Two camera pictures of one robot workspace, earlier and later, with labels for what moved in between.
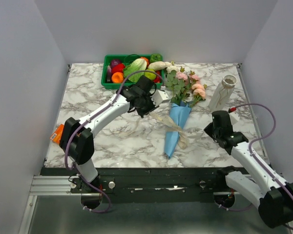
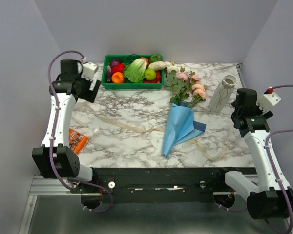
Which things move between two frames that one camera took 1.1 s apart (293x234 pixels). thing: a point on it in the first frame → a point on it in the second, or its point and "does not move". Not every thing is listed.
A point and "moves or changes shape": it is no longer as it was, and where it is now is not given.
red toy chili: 157,79 does not move
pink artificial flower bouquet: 187,90 does not move
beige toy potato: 156,65 does not move
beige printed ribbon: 180,133 → 147,130
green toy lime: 150,75 does not move
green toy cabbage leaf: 136,65 does not move
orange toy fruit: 117,77 does not move
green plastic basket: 107,60 does not move
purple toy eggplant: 109,76 does not move
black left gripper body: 146,106 → 85,86
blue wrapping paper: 179,113 moves or changes shape
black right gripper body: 212,131 → 259,111
